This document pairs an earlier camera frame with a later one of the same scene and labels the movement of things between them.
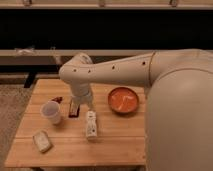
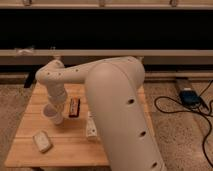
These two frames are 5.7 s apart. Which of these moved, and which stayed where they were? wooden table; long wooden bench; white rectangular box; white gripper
Moved: white gripper
Stayed: wooden table; white rectangular box; long wooden bench
